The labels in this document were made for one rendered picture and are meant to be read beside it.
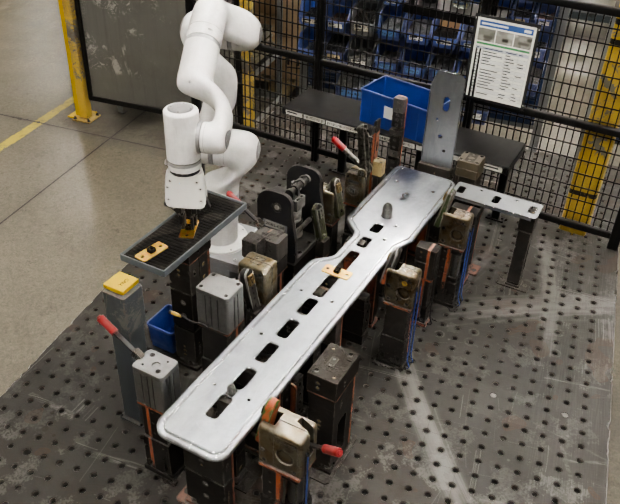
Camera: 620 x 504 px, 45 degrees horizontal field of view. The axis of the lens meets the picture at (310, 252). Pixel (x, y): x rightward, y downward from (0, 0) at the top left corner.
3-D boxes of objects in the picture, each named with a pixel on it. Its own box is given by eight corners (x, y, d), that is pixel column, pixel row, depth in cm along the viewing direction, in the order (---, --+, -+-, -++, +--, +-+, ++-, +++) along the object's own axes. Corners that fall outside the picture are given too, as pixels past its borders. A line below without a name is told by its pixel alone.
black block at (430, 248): (429, 333, 237) (441, 258, 220) (397, 321, 241) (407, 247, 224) (438, 319, 243) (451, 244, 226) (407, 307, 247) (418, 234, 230)
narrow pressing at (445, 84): (451, 169, 261) (466, 76, 241) (420, 161, 265) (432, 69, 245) (451, 169, 261) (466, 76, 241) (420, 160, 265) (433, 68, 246)
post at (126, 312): (142, 428, 202) (123, 301, 176) (120, 417, 204) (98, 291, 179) (159, 410, 207) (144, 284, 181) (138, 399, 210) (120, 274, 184)
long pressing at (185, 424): (231, 473, 156) (231, 468, 155) (145, 430, 164) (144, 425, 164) (458, 184, 255) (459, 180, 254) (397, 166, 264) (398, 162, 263)
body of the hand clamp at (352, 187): (356, 264, 265) (363, 177, 244) (338, 258, 267) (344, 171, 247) (363, 255, 269) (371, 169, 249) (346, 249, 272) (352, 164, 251)
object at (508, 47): (522, 111, 267) (541, 25, 249) (462, 96, 276) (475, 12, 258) (524, 109, 269) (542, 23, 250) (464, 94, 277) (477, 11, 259)
